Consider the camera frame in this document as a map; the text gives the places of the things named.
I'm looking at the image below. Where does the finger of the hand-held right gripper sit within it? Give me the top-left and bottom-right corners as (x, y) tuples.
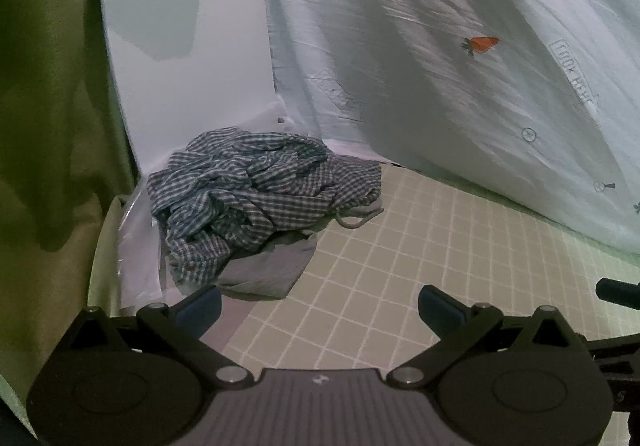
(596, 277), (640, 312)

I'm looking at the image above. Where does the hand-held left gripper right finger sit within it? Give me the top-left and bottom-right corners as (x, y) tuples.
(387, 284), (581, 388)

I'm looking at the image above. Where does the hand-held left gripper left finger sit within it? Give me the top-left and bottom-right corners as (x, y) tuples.
(65, 285), (253, 388)

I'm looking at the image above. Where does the blue checked shirt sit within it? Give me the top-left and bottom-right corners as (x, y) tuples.
(146, 126), (385, 288)

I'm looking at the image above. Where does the grid-patterned bed sheet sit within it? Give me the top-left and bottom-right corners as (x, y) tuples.
(220, 161), (640, 446)

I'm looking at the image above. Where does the grey garment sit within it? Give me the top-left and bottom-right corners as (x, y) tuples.
(215, 198), (386, 301)

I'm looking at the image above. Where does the black and white printed cloth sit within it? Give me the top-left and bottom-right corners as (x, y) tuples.
(87, 193), (166, 317)

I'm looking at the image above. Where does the light blue carrot-print quilt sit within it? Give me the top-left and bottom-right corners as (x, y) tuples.
(260, 0), (640, 254)

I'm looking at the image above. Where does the olive green curtain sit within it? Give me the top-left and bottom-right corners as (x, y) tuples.
(0, 0), (138, 427)

